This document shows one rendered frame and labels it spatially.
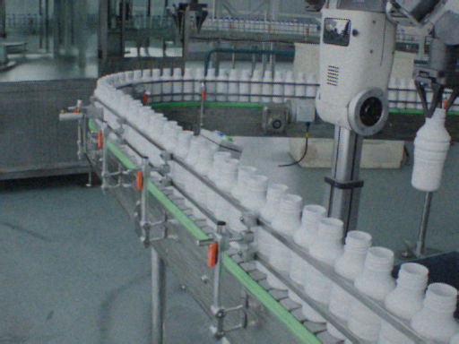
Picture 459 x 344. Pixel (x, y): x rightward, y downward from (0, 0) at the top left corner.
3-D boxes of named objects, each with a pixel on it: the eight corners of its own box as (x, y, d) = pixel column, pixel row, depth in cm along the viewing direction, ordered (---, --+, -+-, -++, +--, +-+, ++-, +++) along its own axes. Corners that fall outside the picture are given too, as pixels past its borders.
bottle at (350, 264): (365, 325, 85) (380, 231, 80) (361, 345, 80) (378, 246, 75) (328, 319, 87) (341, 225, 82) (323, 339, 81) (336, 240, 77)
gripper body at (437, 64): (469, 81, 104) (474, 43, 101) (436, 81, 99) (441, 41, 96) (444, 75, 109) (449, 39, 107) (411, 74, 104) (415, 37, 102)
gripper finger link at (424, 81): (456, 121, 105) (463, 74, 102) (433, 122, 102) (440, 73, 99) (431, 113, 111) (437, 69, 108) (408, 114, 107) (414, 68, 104)
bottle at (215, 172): (224, 218, 128) (228, 149, 123) (238, 227, 123) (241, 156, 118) (201, 222, 125) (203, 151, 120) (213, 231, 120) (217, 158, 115)
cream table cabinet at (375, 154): (379, 153, 615) (390, 49, 581) (402, 168, 556) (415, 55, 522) (286, 151, 600) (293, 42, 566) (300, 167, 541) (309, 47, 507)
